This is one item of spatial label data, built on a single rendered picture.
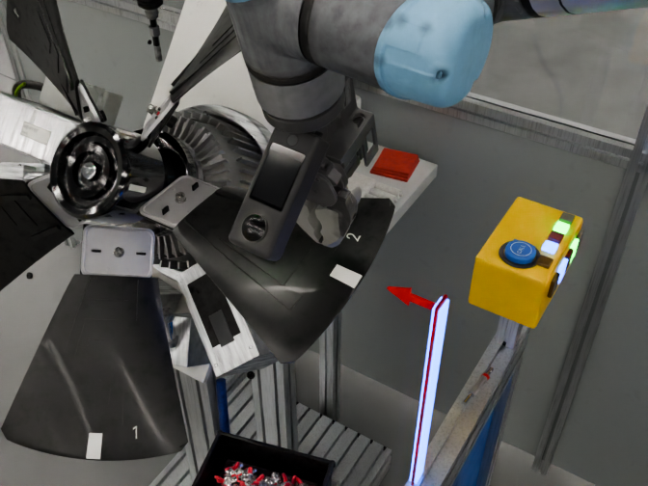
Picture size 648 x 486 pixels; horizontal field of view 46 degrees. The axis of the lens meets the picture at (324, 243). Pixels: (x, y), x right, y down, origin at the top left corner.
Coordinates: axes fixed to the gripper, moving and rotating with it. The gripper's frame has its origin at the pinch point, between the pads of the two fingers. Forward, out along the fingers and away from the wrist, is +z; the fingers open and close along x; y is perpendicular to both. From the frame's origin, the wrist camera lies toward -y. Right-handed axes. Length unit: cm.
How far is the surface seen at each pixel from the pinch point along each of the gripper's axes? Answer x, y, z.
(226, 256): 11.4, -4.0, 4.6
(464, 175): 11, 58, 61
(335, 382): 31, 24, 117
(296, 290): 1.9, -4.1, 5.0
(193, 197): 21.3, 2.3, 6.4
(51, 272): 144, 21, 137
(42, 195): 41.8, -5.0, 8.2
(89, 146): 32.7, -0.2, -0.7
